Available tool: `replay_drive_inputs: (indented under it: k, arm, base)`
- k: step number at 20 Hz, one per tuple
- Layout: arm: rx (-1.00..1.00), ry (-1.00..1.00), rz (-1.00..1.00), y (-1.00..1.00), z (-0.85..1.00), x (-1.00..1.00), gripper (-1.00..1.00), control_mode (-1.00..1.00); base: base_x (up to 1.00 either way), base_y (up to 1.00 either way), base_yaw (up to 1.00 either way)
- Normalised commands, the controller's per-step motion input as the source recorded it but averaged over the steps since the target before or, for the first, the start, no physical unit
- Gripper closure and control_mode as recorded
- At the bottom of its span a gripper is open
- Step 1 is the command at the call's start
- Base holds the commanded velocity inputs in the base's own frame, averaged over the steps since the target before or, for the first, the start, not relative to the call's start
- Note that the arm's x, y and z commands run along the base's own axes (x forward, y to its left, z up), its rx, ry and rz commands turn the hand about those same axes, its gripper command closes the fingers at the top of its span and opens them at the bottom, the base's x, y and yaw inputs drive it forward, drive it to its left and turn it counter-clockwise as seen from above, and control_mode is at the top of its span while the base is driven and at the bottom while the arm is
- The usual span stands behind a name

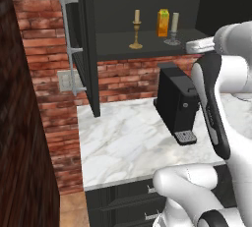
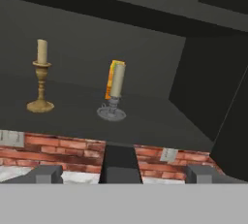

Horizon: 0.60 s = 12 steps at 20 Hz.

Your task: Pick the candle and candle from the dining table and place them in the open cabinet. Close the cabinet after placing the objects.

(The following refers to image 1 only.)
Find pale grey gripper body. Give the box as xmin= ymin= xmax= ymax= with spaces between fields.
xmin=185 ymin=36 xmax=217 ymax=55

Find cream candle in silver holder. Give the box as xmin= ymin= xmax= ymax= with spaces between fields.
xmin=163 ymin=12 xmax=182 ymax=47

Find cream candle in gold holder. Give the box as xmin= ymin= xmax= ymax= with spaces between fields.
xmin=128 ymin=9 xmax=144 ymax=50

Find black cabinet door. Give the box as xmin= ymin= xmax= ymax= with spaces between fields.
xmin=57 ymin=0 xmax=101 ymax=118

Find orange juice carton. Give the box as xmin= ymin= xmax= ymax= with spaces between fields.
xmin=156 ymin=8 xmax=171 ymax=38

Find black coffee machine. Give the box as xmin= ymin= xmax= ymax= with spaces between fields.
xmin=153 ymin=61 xmax=202 ymax=146

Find black drawer front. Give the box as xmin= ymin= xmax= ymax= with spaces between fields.
xmin=88 ymin=205 xmax=165 ymax=227
xmin=85 ymin=178 xmax=169 ymax=213

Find dark wooden tall panel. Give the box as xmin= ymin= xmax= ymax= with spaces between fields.
xmin=0 ymin=0 xmax=61 ymax=227

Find grey cabinet door handle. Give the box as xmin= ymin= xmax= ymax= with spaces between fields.
xmin=59 ymin=0 xmax=88 ymax=97

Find grey wall switch plate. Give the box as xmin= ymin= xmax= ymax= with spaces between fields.
xmin=56 ymin=69 xmax=84 ymax=93

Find silver drawer handle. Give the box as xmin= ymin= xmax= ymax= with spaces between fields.
xmin=147 ymin=185 xmax=159 ymax=195
xmin=144 ymin=210 xmax=162 ymax=222

